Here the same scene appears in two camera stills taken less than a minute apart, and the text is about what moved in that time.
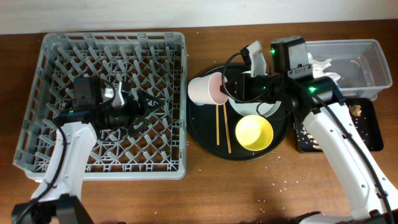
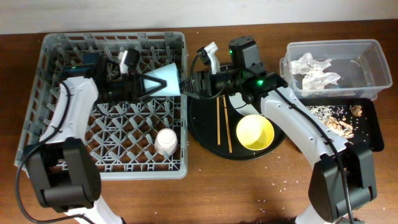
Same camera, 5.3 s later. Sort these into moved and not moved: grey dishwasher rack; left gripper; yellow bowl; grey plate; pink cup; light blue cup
Moved: pink cup; left gripper; light blue cup
Not moved: grey plate; yellow bowl; grey dishwasher rack
